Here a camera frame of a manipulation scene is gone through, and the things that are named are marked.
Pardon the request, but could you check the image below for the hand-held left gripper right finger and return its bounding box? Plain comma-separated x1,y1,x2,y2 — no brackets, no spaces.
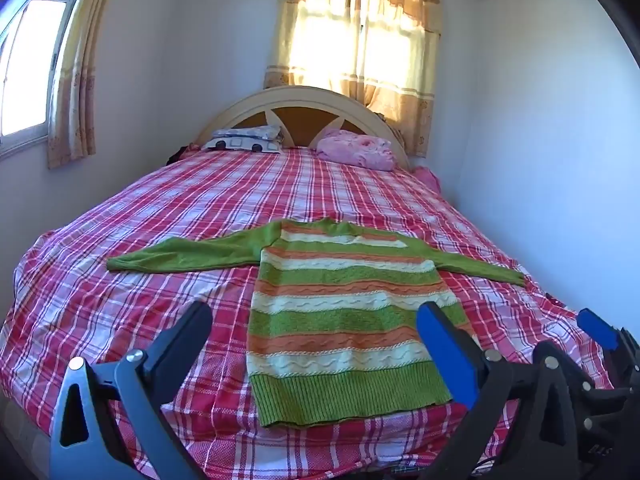
416,301,601,480

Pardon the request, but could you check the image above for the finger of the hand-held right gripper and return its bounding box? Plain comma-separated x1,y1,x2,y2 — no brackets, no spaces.
576,308,640,389

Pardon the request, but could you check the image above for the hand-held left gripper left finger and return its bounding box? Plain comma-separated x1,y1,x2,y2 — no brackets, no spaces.
49,301,214,480

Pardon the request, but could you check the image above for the green orange striped knit sweater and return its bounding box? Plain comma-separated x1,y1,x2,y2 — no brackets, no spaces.
106,217,527,429

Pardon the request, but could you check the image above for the red plaid bed sheet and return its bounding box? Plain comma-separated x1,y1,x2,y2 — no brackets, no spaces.
0,147,617,480

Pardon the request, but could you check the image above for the small pink pillow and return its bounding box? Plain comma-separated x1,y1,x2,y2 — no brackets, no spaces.
412,165,444,192

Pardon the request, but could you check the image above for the dark item beside headboard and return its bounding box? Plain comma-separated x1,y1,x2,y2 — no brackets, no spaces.
165,142,202,166

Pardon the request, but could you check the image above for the car print pillow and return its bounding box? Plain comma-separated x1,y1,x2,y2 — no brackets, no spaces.
202,124,284,155

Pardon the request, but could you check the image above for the pink floral pillow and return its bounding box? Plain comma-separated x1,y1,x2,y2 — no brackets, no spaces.
316,129,399,171

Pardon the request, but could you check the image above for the cream wooden headboard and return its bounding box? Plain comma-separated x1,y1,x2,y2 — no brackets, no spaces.
192,85,414,171

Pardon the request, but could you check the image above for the orange headboard window curtain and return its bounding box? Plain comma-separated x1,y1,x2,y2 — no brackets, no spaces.
264,0,444,159

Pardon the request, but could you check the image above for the orange side window curtain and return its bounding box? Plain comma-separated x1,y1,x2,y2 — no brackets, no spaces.
47,0,122,170

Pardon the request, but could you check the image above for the sliding side window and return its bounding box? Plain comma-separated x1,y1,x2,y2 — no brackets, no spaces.
0,0,81,155

